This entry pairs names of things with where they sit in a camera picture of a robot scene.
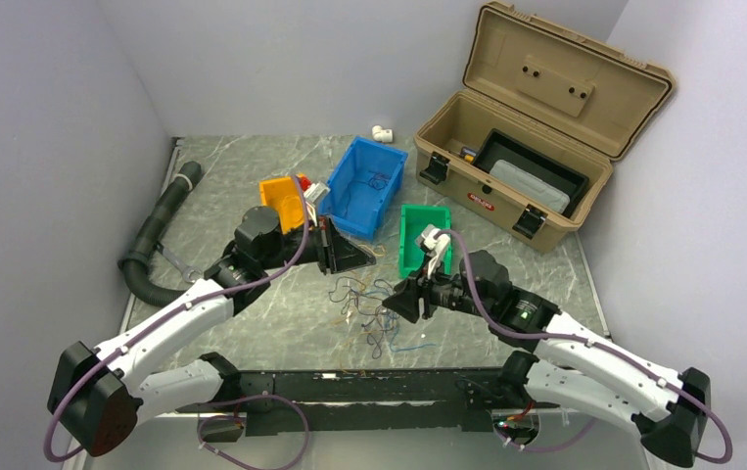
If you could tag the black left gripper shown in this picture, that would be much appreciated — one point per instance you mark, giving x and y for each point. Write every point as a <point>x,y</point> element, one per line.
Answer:
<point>337,254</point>

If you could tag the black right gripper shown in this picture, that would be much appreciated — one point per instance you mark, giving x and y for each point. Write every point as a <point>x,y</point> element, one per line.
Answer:
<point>405,299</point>

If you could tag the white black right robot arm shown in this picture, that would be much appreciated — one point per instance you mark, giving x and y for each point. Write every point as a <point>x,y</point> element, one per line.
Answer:
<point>557,360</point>

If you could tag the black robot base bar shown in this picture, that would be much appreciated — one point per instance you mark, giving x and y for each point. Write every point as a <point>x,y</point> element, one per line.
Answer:
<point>469,399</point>

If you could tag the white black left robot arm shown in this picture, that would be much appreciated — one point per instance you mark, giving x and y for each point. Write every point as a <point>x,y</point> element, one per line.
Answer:
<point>101,394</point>

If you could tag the white pipe elbow fitting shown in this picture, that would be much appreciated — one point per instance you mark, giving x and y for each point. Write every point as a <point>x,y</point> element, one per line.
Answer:
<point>382,134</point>

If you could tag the green plastic bin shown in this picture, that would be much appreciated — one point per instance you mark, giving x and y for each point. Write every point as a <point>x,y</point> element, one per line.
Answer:
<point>414,219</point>

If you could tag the orange plastic bin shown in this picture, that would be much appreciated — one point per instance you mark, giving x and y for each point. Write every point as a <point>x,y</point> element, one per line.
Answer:
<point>281,194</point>

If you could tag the blue plastic bin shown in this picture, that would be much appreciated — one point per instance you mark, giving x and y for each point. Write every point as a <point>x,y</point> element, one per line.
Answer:
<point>362,186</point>

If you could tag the silver wrench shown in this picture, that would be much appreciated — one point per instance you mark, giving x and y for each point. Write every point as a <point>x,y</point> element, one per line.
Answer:
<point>188,272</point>

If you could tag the grey plastic case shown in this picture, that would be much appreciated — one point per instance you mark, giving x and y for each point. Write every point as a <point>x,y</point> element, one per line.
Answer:
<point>531,186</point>

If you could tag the black tool box tray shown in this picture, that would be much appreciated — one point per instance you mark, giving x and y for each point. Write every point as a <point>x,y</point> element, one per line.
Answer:
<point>499,146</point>

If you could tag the tan tool box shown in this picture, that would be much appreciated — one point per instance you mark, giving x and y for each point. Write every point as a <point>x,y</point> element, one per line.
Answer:
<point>577,100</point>

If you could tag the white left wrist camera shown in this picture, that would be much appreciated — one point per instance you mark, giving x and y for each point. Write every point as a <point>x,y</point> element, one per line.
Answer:
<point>314,193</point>

